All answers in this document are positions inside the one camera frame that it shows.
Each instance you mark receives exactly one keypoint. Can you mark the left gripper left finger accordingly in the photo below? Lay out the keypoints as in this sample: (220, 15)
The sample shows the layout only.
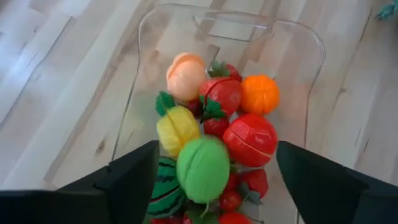
(77, 205)

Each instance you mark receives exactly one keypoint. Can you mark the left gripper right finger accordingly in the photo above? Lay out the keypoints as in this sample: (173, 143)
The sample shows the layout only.
(329, 199)

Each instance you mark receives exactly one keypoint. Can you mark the green striped toy watermelon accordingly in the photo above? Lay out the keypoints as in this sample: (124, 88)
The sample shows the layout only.
(164, 189)

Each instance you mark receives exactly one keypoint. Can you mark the red toy cherry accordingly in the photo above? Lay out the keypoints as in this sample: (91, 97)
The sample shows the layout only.
(195, 107)
(230, 200)
(166, 221)
(232, 181)

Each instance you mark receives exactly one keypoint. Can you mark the red toy tomato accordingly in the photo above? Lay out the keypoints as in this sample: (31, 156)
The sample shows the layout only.
(234, 218)

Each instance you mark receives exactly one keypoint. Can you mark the yellow toy fruit green leaves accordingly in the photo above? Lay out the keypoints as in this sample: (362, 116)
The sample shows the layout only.
(177, 130)

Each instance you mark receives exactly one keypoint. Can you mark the orange toy tangerine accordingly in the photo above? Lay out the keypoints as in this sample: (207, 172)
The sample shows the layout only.
(259, 95)

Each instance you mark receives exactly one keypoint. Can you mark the green toy melon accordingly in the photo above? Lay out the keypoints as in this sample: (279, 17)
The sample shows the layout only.
(202, 169)

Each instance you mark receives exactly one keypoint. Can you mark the pale pink toy peach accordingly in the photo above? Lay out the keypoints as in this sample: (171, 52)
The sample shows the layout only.
(185, 77)

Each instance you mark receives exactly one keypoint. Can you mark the clear plastic tupperware container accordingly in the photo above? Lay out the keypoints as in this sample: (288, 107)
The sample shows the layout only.
(149, 62)

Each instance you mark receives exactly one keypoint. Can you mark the small green potted plant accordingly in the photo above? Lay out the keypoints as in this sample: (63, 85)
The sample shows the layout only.
(388, 9)

